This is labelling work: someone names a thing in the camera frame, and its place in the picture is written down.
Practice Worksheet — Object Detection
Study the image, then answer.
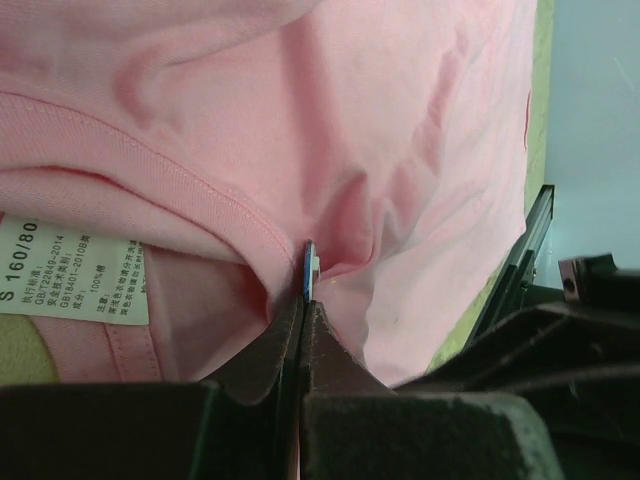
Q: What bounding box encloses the black square frame stand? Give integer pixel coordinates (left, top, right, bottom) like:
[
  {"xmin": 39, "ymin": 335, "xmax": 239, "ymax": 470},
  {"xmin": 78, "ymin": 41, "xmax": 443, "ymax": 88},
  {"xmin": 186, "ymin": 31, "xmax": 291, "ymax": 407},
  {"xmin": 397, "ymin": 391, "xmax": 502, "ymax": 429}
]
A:
[{"xmin": 464, "ymin": 185, "xmax": 555, "ymax": 349}]

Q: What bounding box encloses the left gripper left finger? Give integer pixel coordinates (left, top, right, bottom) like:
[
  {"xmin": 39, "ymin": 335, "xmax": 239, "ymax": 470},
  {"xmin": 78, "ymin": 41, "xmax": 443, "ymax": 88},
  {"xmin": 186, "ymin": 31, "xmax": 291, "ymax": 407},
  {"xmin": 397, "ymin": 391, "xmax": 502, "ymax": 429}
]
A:
[{"xmin": 1, "ymin": 299, "xmax": 304, "ymax": 479}]

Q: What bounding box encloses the white round brooch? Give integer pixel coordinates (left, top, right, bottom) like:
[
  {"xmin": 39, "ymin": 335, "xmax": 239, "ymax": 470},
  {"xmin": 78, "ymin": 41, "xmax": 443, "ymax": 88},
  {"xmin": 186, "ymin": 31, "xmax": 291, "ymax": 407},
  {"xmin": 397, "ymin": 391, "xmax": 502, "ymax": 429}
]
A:
[{"xmin": 302, "ymin": 240, "xmax": 320, "ymax": 304}]

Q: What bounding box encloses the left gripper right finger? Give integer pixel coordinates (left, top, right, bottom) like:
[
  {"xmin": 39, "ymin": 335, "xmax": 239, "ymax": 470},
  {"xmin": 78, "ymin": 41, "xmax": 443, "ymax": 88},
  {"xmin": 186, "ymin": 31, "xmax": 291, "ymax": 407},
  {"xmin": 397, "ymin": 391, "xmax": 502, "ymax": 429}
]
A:
[{"xmin": 300, "ymin": 302, "xmax": 564, "ymax": 479}]

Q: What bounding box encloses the pink t-shirt garment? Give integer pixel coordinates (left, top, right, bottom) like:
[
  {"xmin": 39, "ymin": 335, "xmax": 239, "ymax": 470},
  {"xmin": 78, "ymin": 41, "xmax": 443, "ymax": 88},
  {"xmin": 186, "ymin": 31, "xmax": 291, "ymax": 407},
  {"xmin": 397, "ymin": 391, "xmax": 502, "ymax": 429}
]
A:
[{"xmin": 1, "ymin": 1, "xmax": 537, "ymax": 385}]

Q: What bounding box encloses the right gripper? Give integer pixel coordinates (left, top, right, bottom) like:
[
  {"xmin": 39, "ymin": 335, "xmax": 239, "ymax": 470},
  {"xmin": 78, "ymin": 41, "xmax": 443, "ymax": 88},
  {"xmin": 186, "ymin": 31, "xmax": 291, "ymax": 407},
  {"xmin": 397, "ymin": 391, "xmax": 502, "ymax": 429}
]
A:
[{"xmin": 399, "ymin": 254, "xmax": 639, "ymax": 447}]

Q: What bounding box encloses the white garment label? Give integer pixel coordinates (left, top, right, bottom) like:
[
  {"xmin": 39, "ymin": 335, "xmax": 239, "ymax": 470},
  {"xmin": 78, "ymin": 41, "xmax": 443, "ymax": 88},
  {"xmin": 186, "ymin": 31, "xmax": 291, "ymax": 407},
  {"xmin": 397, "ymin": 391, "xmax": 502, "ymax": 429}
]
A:
[{"xmin": 1, "ymin": 214, "xmax": 149, "ymax": 326}]

